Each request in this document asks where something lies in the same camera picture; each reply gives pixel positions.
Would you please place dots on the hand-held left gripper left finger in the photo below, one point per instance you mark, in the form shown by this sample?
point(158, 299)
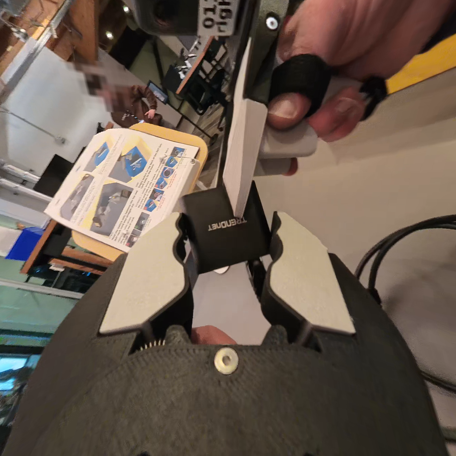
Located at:
point(146, 285)

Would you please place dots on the instruction sheet on stand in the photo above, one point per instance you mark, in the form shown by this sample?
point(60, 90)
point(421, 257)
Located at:
point(171, 137)

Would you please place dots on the black monitor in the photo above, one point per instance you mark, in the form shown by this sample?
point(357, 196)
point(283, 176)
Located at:
point(53, 176)

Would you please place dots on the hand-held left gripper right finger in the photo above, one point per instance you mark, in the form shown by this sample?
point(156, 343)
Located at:
point(306, 285)

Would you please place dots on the printed instruction sheet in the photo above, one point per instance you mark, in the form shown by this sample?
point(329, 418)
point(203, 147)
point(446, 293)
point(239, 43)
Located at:
point(117, 178)

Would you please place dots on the person's right hand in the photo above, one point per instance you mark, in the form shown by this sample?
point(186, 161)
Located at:
point(356, 35)

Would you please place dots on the yellow bin with black divider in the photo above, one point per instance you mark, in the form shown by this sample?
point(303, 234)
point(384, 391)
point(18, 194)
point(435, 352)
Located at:
point(427, 67)

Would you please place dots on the blue plastic box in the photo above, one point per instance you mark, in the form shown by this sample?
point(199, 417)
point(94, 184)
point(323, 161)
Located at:
point(25, 244)

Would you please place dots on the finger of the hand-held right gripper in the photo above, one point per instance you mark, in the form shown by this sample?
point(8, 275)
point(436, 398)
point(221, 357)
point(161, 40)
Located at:
point(245, 149)

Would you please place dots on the black network switch box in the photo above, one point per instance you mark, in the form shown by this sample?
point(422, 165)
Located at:
point(221, 245)

